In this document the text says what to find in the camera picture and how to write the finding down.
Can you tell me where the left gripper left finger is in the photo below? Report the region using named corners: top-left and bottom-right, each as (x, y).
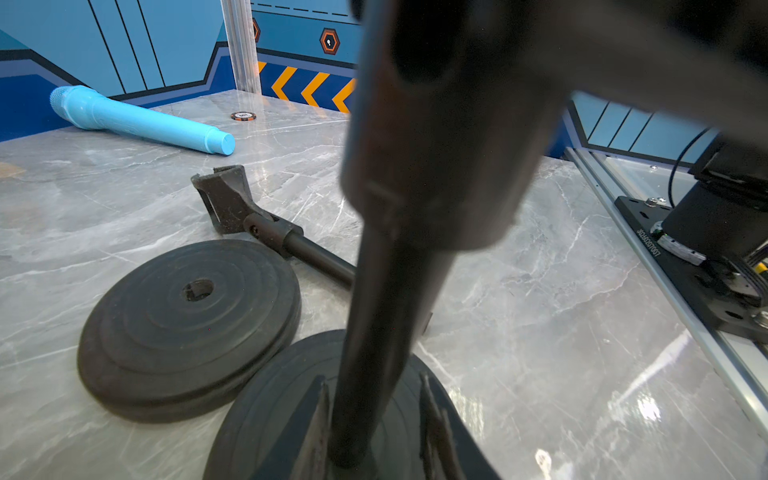
top-left (251, 376), bottom-right (330, 480)

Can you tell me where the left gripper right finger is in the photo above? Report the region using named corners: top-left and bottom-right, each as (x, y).
top-left (419, 374), bottom-right (500, 479)

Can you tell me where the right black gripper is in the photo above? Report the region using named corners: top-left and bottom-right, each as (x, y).
top-left (350, 1), bottom-right (767, 148)

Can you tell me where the black round stand base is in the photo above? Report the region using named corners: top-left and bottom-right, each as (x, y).
top-left (202, 328), bottom-right (502, 480)

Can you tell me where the black stand pole with clip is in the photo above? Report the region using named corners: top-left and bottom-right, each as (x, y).
top-left (329, 1), bottom-right (567, 468)

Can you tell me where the light blue toy microphone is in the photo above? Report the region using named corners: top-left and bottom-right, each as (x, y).
top-left (49, 85), bottom-right (236, 156)

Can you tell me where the small round floor marker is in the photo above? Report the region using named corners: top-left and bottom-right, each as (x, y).
top-left (230, 111), bottom-right (256, 122)

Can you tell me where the aluminium rail frame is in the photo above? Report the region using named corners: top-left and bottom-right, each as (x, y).
top-left (565, 148), bottom-right (767, 439)

